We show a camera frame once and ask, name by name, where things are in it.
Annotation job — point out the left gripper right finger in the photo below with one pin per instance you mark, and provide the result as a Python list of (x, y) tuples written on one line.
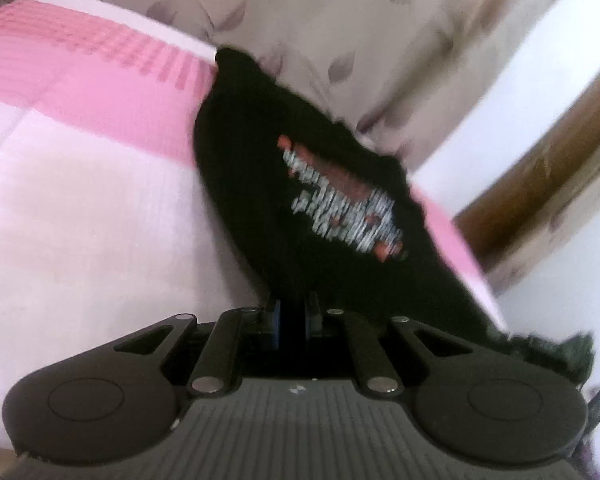
[(401, 393)]

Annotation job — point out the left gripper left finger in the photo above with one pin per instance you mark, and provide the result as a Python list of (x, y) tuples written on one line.
[(121, 398)]

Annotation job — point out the black small garment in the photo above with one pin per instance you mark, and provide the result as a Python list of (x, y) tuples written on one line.
[(314, 213)]

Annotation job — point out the pink checkered bed sheet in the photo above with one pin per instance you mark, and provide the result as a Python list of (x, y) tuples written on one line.
[(104, 225)]

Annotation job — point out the beige leaf-pattern curtain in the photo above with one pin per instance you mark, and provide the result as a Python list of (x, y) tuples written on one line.
[(404, 73)]

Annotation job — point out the brown wooden door frame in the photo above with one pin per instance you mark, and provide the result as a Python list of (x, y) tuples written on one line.
[(543, 200)]

